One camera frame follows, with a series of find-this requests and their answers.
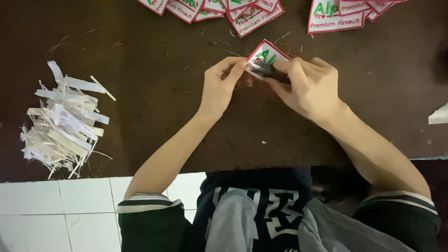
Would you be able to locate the person's left hand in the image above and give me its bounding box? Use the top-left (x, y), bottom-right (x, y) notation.
top-left (198, 56), bottom-right (253, 122)

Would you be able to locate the person's right hand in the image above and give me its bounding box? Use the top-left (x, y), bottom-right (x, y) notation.
top-left (262, 57), bottom-right (348, 124)

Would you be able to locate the white red-edged embroidered patch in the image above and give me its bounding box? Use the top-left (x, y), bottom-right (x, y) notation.
top-left (244, 39), bottom-right (292, 82)

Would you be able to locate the small black cutting tool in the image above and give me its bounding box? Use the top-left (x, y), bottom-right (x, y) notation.
top-left (260, 63), bottom-right (290, 84)

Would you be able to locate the white paper scrap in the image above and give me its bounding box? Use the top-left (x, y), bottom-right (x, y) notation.
top-left (428, 102), bottom-right (448, 125)

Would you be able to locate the pile of white embroidered patches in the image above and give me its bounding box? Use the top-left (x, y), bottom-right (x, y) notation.
top-left (307, 0), bottom-right (408, 35)
top-left (137, 0), bottom-right (286, 38)

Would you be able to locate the dark jersey with grey print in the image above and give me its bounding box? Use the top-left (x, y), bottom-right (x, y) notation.
top-left (116, 167), bottom-right (442, 252)

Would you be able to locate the heap of white paper strips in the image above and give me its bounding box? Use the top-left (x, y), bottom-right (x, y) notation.
top-left (20, 60), bottom-right (117, 180)

